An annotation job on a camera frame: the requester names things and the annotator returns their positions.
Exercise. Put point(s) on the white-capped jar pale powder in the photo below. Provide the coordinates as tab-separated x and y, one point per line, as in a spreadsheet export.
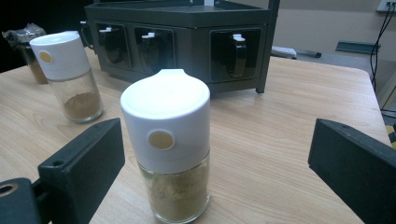
165	105

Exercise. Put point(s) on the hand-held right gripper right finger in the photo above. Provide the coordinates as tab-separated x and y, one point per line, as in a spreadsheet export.
358	168

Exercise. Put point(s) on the foil-topped jar brown powder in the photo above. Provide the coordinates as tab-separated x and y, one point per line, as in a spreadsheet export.
23	35

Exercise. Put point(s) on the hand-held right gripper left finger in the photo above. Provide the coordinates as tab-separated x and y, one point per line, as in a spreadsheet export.
84	168

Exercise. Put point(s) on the white wall socket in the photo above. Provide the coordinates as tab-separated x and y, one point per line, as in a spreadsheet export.
387	4

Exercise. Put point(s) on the black spice rack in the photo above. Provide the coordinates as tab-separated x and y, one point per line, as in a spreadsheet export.
193	18

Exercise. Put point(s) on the black pen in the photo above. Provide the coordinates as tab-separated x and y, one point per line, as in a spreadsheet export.
309	54

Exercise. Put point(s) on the white flat object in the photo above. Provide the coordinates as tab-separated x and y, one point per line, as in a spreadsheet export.
283	51

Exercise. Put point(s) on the white-capped jar brown powder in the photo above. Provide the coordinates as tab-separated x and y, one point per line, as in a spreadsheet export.
59	56

